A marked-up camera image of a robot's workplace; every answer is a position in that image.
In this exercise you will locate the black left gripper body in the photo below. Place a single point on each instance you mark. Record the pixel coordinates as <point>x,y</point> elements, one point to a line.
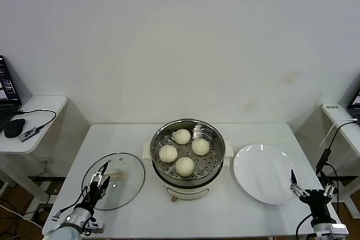
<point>95,195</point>

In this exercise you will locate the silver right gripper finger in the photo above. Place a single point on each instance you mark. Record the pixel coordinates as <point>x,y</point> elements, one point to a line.
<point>329,189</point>
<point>298,188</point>

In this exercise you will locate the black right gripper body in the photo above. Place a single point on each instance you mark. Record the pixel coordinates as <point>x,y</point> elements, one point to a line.
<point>316,200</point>

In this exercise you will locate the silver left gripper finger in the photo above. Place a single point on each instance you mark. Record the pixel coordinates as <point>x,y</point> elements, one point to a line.
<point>107,183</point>
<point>98,176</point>

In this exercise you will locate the round glass pot lid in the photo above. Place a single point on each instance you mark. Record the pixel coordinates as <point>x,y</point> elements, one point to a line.
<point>126,192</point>

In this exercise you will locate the white steamed baozi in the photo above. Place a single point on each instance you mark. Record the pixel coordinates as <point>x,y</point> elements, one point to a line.
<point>184,167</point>
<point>168,153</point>
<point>182,136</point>
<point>200,146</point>

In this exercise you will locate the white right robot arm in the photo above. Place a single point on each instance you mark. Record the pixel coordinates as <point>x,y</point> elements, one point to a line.
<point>323,228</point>

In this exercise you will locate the stainless steel steamer basket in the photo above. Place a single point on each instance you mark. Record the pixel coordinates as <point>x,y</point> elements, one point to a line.
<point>211,164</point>

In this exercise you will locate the round white plate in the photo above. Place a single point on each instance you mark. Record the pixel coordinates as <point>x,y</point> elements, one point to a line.
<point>261,172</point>

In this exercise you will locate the white side table with label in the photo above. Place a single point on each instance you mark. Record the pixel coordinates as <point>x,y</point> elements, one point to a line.
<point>348,136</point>

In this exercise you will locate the grey usb adapter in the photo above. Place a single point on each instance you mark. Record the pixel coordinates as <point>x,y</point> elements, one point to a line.
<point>28,134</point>

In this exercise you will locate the white rounded side table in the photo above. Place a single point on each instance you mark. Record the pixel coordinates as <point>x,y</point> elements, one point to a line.
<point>42,116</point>

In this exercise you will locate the black laptop beside label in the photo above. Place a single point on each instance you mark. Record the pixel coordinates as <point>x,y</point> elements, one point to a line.
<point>354,105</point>

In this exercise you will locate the black computer mouse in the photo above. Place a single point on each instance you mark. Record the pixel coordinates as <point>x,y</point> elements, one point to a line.
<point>13,128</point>

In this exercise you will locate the black laptop with lit screen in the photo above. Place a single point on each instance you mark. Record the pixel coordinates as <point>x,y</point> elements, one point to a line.
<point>7,91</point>

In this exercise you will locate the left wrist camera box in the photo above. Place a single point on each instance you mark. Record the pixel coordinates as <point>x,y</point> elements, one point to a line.
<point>97,226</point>

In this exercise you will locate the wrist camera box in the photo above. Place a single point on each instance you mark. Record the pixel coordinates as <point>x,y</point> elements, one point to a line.
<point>340,228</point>
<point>97,226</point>

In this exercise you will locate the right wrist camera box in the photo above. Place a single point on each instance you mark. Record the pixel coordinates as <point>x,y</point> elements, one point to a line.
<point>340,228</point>

